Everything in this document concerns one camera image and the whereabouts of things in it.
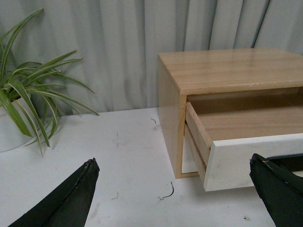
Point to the white plant pot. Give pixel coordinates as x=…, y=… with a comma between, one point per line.
x=10, y=135

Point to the white-fronted wooden drawer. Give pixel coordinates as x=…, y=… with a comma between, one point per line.
x=226, y=140

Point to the green spider plant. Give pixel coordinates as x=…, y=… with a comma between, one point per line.
x=31, y=81

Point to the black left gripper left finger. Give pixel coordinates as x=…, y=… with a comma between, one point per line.
x=68, y=204

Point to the grey pleated curtain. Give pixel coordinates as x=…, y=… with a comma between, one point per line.
x=118, y=41

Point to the light wooden drawer cabinet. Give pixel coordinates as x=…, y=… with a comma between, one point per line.
x=248, y=78

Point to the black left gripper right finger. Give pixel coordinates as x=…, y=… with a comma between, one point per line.
x=280, y=189

